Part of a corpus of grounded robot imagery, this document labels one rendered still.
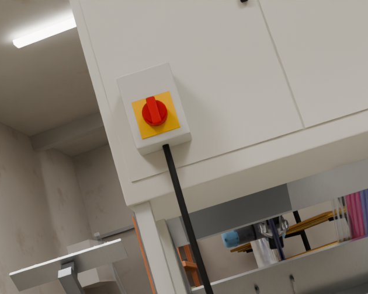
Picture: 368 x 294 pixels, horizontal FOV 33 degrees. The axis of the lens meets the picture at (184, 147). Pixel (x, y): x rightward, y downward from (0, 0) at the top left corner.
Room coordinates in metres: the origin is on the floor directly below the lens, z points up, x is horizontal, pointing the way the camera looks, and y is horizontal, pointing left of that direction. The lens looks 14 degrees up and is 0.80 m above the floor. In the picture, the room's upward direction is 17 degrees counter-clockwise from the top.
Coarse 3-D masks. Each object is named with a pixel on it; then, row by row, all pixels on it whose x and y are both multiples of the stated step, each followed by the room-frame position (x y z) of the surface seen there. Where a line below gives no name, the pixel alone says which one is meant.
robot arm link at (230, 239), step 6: (240, 228) 2.16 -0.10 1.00; (246, 228) 2.16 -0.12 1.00; (252, 228) 2.16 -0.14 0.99; (222, 234) 2.17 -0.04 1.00; (228, 234) 2.15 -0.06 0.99; (234, 234) 2.15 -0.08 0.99; (240, 234) 2.15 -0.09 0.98; (246, 234) 2.16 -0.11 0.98; (252, 234) 2.16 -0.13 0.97; (228, 240) 2.15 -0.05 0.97; (234, 240) 2.16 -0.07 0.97; (240, 240) 2.16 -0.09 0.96; (246, 240) 2.17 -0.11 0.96; (252, 240) 2.19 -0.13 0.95; (228, 246) 2.17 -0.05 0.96; (234, 246) 2.19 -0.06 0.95
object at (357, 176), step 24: (336, 168) 1.71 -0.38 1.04; (360, 168) 1.73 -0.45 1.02; (264, 192) 1.67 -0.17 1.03; (288, 192) 1.68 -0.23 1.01; (312, 192) 1.75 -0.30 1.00; (336, 192) 1.77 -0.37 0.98; (192, 216) 1.67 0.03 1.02; (216, 216) 1.69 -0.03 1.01; (240, 216) 1.71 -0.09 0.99; (264, 216) 1.72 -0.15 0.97
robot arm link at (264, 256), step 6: (258, 240) 2.53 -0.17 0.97; (264, 240) 2.53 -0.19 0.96; (252, 246) 2.55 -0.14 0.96; (258, 246) 2.53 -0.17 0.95; (264, 246) 2.52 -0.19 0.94; (258, 252) 2.53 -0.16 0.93; (264, 252) 2.52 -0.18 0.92; (270, 252) 2.53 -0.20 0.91; (258, 258) 2.54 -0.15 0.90; (264, 258) 2.53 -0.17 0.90; (270, 258) 2.53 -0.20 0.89; (276, 258) 2.54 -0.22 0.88; (258, 264) 2.55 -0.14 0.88; (264, 264) 2.53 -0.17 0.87
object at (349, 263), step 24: (360, 240) 1.92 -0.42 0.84; (288, 264) 1.92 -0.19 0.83; (312, 264) 1.95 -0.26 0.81; (336, 264) 1.97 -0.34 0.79; (360, 264) 1.99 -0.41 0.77; (216, 288) 1.93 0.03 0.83; (240, 288) 1.95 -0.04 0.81; (264, 288) 1.97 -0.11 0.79; (288, 288) 1.99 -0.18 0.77; (312, 288) 2.02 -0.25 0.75; (336, 288) 2.04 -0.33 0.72
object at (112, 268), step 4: (96, 236) 1.79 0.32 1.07; (100, 236) 1.81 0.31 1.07; (96, 240) 1.80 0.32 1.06; (100, 240) 1.81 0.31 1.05; (108, 264) 1.87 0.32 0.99; (112, 264) 1.88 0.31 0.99; (112, 268) 1.89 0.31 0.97; (112, 272) 1.90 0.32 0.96; (116, 272) 1.90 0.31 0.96; (116, 276) 1.91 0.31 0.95; (116, 280) 1.92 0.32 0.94; (120, 280) 1.93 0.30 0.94; (120, 284) 1.94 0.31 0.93; (120, 288) 1.95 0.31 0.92; (124, 288) 1.96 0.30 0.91; (124, 292) 1.97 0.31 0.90
